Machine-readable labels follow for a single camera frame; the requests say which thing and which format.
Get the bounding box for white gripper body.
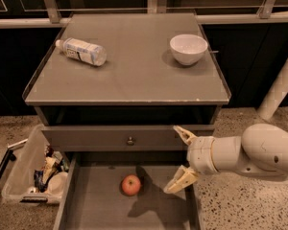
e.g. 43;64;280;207
187;136;218;175

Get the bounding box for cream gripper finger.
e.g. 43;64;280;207
173;126;197;146
163;165;199;194

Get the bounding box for red apple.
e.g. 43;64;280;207
121;174;141;196

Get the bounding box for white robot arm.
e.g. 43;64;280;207
164;124;288;194

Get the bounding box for round metal drawer knob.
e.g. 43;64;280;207
127;137;134;146

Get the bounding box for grey drawer cabinet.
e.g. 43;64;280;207
21;12;232;230

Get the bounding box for open middle drawer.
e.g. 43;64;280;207
54;151;204;230

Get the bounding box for closed top drawer front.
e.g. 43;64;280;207
41;124;215;152

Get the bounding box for white ceramic bowl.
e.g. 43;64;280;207
170;34;208;66

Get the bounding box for white lid in bin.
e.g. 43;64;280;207
47;172;68;196

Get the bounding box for snack packets in bin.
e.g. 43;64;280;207
34;146;69;194

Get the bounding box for clear plastic water bottle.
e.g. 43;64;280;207
56;37;107;66

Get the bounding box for clear plastic storage bin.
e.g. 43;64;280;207
1;125;64;204

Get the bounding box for metal railing frame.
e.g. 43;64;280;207
0;0;288;29

